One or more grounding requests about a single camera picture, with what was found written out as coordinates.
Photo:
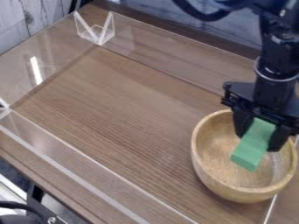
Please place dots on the green rectangular block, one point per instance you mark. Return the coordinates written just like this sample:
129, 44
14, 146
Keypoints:
253, 145

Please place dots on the clear acrylic corner bracket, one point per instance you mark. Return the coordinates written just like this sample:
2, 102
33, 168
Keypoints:
97, 34

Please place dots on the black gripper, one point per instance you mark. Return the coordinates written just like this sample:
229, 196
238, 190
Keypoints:
269, 100

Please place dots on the black metal table frame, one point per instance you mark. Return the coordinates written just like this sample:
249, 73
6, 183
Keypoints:
54, 212

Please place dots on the wooden bowl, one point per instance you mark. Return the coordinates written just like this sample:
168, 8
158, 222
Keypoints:
226, 178

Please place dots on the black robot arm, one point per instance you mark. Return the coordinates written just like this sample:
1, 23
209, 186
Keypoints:
278, 60

